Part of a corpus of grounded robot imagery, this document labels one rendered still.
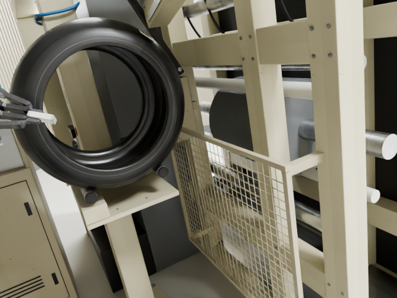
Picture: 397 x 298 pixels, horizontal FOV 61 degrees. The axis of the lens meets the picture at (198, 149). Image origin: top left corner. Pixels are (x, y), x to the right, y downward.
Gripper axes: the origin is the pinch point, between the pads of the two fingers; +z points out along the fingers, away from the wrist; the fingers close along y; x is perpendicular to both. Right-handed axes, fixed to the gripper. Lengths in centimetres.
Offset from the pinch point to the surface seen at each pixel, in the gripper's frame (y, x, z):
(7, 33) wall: 240, 284, -221
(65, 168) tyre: -7.0, 21.4, 2.8
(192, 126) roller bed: 37, 62, 41
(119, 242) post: -20, 90, 15
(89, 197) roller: -12.4, 33.2, 9.9
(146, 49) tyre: 34.9, 7.0, 21.6
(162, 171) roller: 3, 38, 33
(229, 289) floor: -32, 118, 78
